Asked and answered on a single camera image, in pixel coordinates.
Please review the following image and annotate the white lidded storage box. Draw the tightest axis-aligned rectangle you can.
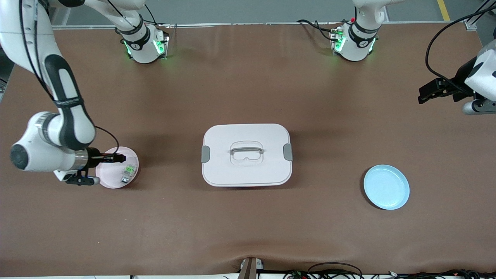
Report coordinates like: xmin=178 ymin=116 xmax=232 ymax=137
xmin=201 ymin=123 xmax=293 ymax=188

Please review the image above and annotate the pink round plate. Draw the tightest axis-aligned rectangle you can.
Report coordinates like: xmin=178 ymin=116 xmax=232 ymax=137
xmin=95 ymin=146 xmax=139 ymax=189

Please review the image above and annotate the light blue round plate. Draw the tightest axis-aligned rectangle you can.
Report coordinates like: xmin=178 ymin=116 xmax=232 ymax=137
xmin=363 ymin=164 xmax=410 ymax=210

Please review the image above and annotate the brown table mat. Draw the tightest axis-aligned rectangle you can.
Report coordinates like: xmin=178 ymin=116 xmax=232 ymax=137
xmin=0 ymin=22 xmax=496 ymax=278

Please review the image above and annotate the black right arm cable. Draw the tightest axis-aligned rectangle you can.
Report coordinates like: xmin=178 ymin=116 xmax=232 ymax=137
xmin=19 ymin=0 xmax=120 ymax=157

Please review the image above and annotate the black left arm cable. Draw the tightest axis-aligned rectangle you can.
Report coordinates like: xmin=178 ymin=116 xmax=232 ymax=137
xmin=425 ymin=5 xmax=496 ymax=94

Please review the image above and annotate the aluminium frame profile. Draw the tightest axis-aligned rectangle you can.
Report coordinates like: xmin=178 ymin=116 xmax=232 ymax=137
xmin=463 ymin=0 xmax=496 ymax=32
xmin=47 ymin=6 xmax=71 ymax=28

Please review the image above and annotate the black arm base cable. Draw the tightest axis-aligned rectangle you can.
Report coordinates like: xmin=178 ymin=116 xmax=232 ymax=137
xmin=297 ymin=19 xmax=343 ymax=42

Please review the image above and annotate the black cable bundle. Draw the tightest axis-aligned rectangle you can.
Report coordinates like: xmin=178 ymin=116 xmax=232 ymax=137
xmin=285 ymin=269 xmax=496 ymax=279

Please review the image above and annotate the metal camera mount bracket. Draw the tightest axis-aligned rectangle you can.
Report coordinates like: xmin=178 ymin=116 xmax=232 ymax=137
xmin=239 ymin=257 xmax=265 ymax=279

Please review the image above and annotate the black looped cable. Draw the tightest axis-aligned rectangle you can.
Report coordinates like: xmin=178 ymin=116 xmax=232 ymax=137
xmin=307 ymin=262 xmax=363 ymax=279

